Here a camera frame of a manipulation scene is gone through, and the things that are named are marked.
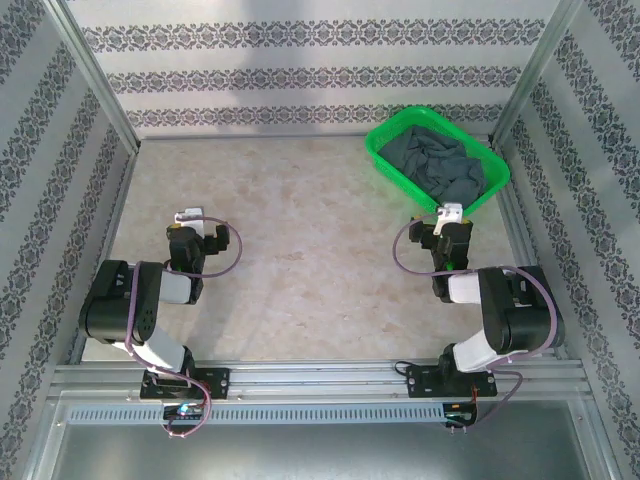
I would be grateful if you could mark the green plastic basket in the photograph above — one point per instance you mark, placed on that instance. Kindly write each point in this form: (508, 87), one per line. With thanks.
(387, 135)

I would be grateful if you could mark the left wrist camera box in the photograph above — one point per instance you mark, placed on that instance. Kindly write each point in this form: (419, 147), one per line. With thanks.
(191, 220)

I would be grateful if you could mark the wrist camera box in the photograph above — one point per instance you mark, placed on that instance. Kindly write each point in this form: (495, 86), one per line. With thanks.
(191, 220)
(449, 214)

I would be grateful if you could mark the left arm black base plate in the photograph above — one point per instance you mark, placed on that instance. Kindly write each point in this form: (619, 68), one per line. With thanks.
(220, 382)

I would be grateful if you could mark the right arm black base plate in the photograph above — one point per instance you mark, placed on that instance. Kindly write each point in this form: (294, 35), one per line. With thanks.
(420, 382)

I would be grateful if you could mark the aluminium mounting rail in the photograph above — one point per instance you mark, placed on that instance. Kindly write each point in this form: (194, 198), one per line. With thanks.
(320, 380)

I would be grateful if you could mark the grey t-shirt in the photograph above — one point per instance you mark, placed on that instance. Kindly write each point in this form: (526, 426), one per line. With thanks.
(435, 160)

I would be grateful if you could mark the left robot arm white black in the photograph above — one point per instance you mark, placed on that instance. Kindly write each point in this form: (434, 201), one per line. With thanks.
(115, 300)

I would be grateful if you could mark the aluminium frame post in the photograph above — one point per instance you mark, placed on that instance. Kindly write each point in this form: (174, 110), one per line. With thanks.
(536, 70)
(97, 80)

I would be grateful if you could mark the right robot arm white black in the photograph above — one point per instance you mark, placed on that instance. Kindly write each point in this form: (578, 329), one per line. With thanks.
(520, 320)

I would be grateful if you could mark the grey metal sheet panel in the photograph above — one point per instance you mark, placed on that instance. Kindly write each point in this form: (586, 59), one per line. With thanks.
(320, 450)

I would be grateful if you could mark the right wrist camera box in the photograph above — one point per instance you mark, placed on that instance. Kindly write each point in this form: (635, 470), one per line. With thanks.
(449, 214)

